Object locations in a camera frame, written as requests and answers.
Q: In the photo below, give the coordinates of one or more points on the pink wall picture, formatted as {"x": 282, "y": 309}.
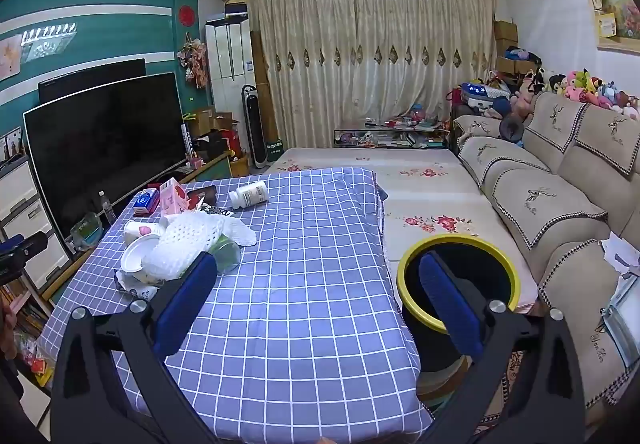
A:
{"x": 9, "y": 58}

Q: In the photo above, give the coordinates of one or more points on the white standing air conditioner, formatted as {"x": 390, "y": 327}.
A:
{"x": 227, "y": 64}

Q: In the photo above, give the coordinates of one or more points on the white wrapper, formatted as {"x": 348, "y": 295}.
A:
{"x": 135, "y": 286}

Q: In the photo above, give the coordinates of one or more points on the brown round board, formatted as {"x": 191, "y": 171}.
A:
{"x": 440, "y": 381}

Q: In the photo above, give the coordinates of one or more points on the clear water bottle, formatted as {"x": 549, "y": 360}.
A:
{"x": 106, "y": 210}

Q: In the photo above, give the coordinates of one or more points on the blue and white box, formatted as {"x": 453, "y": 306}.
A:
{"x": 146, "y": 201}

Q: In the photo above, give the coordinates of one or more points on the black tower fan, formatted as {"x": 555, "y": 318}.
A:
{"x": 252, "y": 124}

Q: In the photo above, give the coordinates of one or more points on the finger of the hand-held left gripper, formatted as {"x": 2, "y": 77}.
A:
{"x": 10, "y": 269}
{"x": 27, "y": 244}

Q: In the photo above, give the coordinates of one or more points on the beige curtain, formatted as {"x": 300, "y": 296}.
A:
{"x": 370, "y": 34}

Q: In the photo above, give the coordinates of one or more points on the black bin with yellow rim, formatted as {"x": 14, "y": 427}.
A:
{"x": 507, "y": 269}

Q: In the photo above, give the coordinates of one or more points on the blue checked tablecloth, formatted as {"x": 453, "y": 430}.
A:
{"x": 300, "y": 284}

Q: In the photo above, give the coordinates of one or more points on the clear plastic folder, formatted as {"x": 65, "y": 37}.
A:
{"x": 625, "y": 324}

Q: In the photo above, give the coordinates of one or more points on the glass coffee table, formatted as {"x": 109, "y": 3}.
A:
{"x": 390, "y": 136}

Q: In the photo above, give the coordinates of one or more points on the beige sofa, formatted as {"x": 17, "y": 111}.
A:
{"x": 565, "y": 184}

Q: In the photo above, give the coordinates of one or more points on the red round wall decoration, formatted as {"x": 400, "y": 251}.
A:
{"x": 187, "y": 15}

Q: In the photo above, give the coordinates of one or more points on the zebra striped wrapper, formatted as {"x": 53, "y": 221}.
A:
{"x": 217, "y": 212}

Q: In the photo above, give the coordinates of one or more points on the crystal wall ornament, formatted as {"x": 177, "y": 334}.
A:
{"x": 47, "y": 41}

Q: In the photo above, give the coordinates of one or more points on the stack of cardboard boxes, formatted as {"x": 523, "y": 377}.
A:
{"x": 505, "y": 36}

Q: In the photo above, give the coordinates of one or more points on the green plastic bottle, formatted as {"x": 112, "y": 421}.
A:
{"x": 226, "y": 254}

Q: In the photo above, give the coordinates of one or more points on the large black television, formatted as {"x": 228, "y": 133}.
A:
{"x": 105, "y": 149}

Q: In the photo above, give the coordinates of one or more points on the red bag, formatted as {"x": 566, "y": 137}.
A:
{"x": 232, "y": 139}

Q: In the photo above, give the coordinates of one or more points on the white upright stick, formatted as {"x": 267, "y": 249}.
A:
{"x": 187, "y": 141}

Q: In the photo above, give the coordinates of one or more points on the clear plastic container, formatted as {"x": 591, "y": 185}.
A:
{"x": 86, "y": 233}

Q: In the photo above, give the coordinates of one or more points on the pink carton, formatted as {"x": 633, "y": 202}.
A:
{"x": 172, "y": 196}

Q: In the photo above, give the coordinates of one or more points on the white paper plate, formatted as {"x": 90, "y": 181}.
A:
{"x": 136, "y": 255}

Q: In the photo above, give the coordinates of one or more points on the white papers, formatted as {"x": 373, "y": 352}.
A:
{"x": 620, "y": 251}

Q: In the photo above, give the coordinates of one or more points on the dark wallet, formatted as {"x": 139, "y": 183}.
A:
{"x": 204, "y": 195}

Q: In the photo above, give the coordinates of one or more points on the shelf of books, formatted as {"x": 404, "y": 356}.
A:
{"x": 25, "y": 319}

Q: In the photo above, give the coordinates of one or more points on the blue star printed bag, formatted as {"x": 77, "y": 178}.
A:
{"x": 480, "y": 94}

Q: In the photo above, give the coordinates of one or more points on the floral mattress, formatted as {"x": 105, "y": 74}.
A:
{"x": 425, "y": 194}

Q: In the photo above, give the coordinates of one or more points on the framed painting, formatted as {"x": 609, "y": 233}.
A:
{"x": 622, "y": 4}

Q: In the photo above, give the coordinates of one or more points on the open cardboard box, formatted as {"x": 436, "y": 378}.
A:
{"x": 205, "y": 120}

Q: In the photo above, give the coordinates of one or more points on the white drawer cabinet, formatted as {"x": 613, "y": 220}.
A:
{"x": 25, "y": 219}

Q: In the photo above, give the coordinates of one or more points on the small photo frame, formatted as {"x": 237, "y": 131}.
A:
{"x": 14, "y": 144}

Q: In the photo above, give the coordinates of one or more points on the small black television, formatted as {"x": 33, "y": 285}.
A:
{"x": 90, "y": 76}

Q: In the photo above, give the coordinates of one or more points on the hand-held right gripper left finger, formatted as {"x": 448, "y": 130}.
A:
{"x": 187, "y": 304}

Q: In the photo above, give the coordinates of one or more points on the dark grey round cushion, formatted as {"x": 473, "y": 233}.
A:
{"x": 510, "y": 128}

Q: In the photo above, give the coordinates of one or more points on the hanging flower decoration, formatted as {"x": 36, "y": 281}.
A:
{"x": 195, "y": 61}

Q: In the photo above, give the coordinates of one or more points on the white pill bottle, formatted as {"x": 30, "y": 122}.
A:
{"x": 249, "y": 195}

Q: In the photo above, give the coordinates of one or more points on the pile of plush toys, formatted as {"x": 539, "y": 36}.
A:
{"x": 580, "y": 86}

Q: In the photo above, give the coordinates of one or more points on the white foam net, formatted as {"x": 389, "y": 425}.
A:
{"x": 190, "y": 234}

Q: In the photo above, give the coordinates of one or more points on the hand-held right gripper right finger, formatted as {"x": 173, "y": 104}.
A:
{"x": 450, "y": 304}

